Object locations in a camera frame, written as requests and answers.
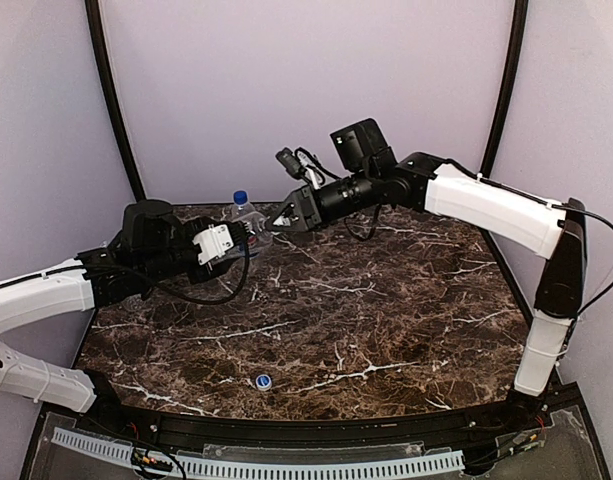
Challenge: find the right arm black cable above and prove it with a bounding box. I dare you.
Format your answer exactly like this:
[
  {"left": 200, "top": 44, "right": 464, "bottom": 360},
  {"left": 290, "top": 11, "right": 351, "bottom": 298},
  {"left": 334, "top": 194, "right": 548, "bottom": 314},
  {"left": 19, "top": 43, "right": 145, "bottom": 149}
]
[{"left": 445, "top": 157, "right": 613, "bottom": 316}]

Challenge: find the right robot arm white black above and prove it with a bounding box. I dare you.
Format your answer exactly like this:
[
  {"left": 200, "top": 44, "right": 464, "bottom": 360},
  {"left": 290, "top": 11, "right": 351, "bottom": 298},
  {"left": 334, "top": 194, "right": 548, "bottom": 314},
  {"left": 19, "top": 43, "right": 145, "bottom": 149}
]
[{"left": 266, "top": 118, "right": 587, "bottom": 397}]

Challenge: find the black frame post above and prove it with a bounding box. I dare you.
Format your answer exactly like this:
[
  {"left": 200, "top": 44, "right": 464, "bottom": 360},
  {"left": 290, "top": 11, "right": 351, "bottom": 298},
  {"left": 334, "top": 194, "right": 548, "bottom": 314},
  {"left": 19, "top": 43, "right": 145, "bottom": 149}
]
[
  {"left": 479, "top": 0, "right": 529, "bottom": 177},
  {"left": 84, "top": 0, "right": 147, "bottom": 201}
]

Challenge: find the right black frame post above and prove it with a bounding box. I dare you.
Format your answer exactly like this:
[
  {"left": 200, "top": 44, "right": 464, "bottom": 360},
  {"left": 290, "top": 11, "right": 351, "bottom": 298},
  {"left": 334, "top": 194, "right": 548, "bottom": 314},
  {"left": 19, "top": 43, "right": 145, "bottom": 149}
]
[{"left": 479, "top": 0, "right": 529, "bottom": 177}]

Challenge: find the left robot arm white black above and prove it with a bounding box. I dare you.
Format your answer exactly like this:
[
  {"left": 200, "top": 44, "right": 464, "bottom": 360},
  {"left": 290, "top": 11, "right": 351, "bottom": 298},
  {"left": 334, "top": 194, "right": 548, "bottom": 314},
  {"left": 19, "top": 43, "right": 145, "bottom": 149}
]
[{"left": 0, "top": 200, "right": 251, "bottom": 413}]

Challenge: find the clear unlabeled plastic bottle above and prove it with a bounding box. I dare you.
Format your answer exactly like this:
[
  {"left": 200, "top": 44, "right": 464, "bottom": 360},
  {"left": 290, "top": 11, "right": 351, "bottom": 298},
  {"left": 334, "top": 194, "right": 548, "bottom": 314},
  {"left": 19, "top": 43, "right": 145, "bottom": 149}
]
[{"left": 232, "top": 211, "right": 273, "bottom": 258}]

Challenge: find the left black frame post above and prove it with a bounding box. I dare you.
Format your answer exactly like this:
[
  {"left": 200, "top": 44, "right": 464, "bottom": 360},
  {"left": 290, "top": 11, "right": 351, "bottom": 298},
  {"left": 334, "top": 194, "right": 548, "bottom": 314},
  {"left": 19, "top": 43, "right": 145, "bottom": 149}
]
[{"left": 84, "top": 0, "right": 147, "bottom": 201}]

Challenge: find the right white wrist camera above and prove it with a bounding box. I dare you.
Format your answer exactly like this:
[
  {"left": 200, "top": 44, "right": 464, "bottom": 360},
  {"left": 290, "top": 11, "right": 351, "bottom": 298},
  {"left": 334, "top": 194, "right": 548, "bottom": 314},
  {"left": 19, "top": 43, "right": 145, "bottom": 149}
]
[{"left": 275, "top": 147, "right": 325, "bottom": 189}]

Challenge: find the blue white Pocari cap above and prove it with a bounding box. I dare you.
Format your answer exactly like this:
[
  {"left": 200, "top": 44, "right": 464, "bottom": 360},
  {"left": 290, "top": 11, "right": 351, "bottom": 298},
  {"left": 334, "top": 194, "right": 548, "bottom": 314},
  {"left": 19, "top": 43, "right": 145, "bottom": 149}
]
[{"left": 254, "top": 374, "right": 273, "bottom": 391}]

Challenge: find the white slotted cable duct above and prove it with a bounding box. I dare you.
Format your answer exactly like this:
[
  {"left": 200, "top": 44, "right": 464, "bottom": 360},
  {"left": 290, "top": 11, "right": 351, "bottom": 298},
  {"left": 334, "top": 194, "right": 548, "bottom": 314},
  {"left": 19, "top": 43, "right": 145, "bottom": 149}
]
[{"left": 51, "top": 427, "right": 464, "bottom": 479}]

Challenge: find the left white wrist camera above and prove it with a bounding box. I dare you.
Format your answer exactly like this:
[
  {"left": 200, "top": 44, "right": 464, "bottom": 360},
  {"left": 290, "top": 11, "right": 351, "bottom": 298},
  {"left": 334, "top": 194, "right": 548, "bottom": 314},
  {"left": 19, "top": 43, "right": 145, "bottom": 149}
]
[{"left": 192, "top": 224, "right": 235, "bottom": 266}]

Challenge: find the black front table rail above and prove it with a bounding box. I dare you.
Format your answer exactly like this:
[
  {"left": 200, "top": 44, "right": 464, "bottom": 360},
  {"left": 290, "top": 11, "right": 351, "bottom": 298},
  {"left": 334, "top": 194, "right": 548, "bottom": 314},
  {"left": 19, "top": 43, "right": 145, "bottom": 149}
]
[{"left": 47, "top": 383, "right": 585, "bottom": 452}]

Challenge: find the Pepsi bottle blue cap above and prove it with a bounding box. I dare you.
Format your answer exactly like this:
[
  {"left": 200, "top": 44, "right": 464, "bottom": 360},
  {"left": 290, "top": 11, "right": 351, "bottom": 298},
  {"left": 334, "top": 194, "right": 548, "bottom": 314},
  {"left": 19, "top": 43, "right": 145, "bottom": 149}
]
[{"left": 231, "top": 189, "right": 260, "bottom": 249}]

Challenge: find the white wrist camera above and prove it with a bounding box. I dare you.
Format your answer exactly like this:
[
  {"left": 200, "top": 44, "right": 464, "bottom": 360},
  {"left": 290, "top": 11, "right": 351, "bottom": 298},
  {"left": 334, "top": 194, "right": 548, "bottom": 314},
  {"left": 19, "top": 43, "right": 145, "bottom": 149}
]
[
  {"left": 275, "top": 147, "right": 325, "bottom": 189},
  {"left": 192, "top": 224, "right": 235, "bottom": 266}
]

